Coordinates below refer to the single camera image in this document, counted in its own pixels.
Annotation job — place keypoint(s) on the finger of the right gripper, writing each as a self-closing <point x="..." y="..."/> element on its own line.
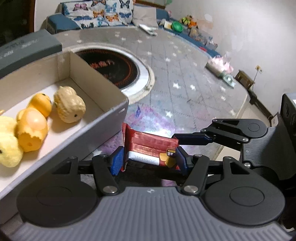
<point x="193" y="139"/>

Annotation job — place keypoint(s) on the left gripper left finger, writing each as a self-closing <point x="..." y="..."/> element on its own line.
<point x="103" y="168"/>

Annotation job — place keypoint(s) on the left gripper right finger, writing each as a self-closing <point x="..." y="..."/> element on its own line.
<point x="198" y="170"/>

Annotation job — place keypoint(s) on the red snack packet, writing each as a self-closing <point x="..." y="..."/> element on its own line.
<point x="146" y="148"/>

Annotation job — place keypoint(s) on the beige peanut toy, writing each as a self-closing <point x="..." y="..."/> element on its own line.
<point x="69" y="105"/>

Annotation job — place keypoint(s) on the orange dinosaur toy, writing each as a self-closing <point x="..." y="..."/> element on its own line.
<point x="32" y="126"/>

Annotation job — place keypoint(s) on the yellow plush duck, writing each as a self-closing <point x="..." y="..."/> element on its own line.
<point x="11" y="151"/>

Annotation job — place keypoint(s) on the white open cardboard box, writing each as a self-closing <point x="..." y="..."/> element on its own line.
<point x="106" y="108"/>

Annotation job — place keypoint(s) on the grey star table cover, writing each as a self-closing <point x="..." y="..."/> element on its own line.
<point x="185" y="97"/>

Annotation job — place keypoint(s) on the small wooden stool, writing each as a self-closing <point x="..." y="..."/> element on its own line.
<point x="244" y="79"/>

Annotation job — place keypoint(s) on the pink white tissue pack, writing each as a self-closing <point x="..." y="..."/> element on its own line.
<point x="219" y="65"/>

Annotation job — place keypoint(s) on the round induction cooker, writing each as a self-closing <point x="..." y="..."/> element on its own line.
<point x="120" y="66"/>

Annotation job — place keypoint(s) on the colourful plush toy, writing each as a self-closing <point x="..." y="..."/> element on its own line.
<point x="189" y="21"/>

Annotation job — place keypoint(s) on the white remote control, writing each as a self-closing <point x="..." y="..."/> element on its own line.
<point x="148" y="30"/>

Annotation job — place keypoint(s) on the beige pillow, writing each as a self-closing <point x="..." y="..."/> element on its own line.
<point x="144" y="15"/>

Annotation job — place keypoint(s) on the dark grey box lid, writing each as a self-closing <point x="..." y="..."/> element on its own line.
<point x="27" y="49"/>

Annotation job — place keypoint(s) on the blue sofa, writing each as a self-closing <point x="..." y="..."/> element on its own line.
<point x="59" y="23"/>

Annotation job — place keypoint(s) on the butterfly print cushion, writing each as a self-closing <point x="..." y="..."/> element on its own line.
<point x="91" y="14"/>

